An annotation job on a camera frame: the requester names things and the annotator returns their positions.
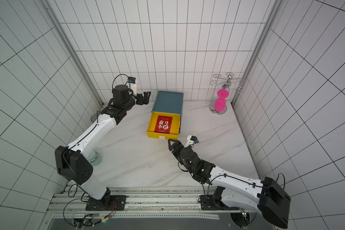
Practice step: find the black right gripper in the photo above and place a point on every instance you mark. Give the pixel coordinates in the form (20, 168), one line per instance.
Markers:
(179, 148)

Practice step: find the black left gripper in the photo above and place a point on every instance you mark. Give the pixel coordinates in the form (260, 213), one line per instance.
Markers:
(146, 98)

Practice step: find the red postcard with white characters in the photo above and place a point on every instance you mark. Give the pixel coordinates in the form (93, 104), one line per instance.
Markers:
(163, 124)

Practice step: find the teal drawer cabinet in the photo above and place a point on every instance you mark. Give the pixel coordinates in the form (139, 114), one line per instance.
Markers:
(169, 102)

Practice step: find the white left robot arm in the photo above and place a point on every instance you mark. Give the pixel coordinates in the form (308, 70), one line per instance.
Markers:
(72, 161)

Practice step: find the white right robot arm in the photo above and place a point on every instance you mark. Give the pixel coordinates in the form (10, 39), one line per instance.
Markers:
(241, 189)

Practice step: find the clear plastic cup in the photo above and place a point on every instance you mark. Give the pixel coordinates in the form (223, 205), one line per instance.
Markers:
(94, 118)

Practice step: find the chrome stand with pink cups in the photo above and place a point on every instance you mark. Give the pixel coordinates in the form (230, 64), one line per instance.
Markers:
(218, 106)

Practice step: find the pale green round container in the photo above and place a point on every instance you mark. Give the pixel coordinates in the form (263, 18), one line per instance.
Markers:
(94, 158)

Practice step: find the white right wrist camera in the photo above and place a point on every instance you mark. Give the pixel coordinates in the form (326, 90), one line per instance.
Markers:
(191, 141)

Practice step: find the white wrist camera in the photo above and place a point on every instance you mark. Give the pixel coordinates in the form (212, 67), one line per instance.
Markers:
(132, 83)
(191, 141)

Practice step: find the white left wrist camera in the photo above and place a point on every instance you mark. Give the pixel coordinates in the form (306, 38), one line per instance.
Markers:
(132, 83)

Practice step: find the metal base rail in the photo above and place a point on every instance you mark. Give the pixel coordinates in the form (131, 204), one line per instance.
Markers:
(151, 202)

